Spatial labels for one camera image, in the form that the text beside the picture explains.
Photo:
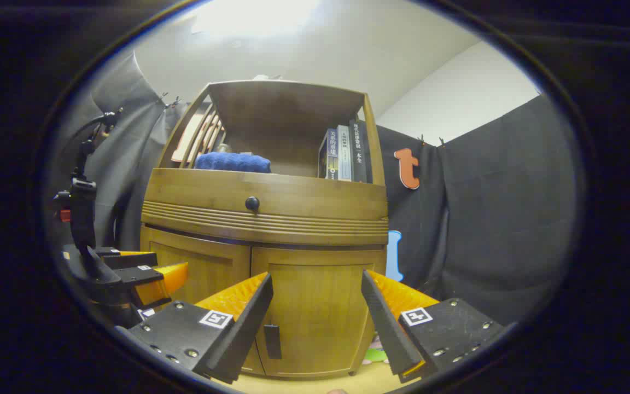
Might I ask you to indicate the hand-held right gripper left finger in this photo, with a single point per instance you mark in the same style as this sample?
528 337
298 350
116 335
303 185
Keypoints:
244 334

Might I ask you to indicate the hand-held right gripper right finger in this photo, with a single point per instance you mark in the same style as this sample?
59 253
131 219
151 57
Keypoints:
389 328

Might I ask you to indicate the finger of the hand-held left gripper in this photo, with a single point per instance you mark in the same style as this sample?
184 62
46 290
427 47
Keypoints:
129 260
140 275

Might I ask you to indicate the wooden cabinet door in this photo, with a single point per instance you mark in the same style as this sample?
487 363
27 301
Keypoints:
320 306
205 262

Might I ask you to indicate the wooden double-door shoe cabinet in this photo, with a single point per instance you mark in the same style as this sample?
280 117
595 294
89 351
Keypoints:
282 120

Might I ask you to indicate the wooden cabinet drawer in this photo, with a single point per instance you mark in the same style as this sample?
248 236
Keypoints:
304 210

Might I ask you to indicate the pink and green plush toy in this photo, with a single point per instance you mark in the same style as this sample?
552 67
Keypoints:
376 353

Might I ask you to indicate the black round drawer knob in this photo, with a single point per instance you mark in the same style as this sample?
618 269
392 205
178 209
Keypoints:
252 204

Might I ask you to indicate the pink flat board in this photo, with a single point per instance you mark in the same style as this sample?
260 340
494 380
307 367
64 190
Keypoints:
189 142

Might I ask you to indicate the blue folded towel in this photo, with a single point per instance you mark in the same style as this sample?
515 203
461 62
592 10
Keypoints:
233 162

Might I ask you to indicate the small glass jar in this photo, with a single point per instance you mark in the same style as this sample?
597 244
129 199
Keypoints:
224 148

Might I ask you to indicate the black backdrop cloth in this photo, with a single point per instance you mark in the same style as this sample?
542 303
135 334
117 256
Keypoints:
490 219

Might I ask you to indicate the dark book yellow print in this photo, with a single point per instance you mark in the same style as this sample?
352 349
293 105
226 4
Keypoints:
328 158

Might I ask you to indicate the grey book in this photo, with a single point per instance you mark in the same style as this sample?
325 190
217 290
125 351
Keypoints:
344 153

